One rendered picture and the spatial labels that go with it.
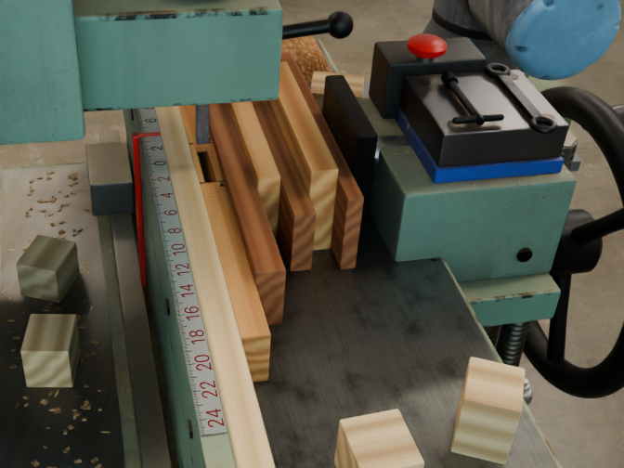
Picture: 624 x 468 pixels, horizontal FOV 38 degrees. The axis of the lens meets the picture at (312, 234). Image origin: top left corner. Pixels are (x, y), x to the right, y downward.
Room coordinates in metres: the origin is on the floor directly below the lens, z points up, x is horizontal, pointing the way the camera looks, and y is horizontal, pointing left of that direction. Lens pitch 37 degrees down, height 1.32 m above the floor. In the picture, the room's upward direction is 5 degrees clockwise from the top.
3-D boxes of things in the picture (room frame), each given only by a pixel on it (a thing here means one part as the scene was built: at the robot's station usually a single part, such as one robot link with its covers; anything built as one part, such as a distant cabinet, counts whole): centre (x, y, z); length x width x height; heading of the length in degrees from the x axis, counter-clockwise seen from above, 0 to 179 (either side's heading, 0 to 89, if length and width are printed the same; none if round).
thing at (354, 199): (0.61, 0.00, 0.93); 0.22 x 0.01 x 0.06; 17
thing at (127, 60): (0.58, 0.11, 1.03); 0.14 x 0.07 x 0.09; 107
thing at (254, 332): (0.65, 0.11, 0.92); 0.54 x 0.02 x 0.04; 17
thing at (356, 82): (0.72, -0.01, 0.92); 0.05 x 0.04 x 0.04; 89
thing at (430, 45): (0.64, -0.07, 1.02); 0.03 x 0.03 x 0.01
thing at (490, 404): (0.36, -0.11, 0.92); 0.04 x 0.03 x 0.05; 169
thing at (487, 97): (0.61, -0.11, 0.99); 0.13 x 0.11 x 0.06; 17
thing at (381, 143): (0.59, -0.05, 0.95); 0.09 x 0.07 x 0.09; 17
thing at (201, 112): (0.59, 0.09, 0.97); 0.01 x 0.01 x 0.05; 17
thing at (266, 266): (0.56, 0.06, 0.92); 0.25 x 0.02 x 0.05; 17
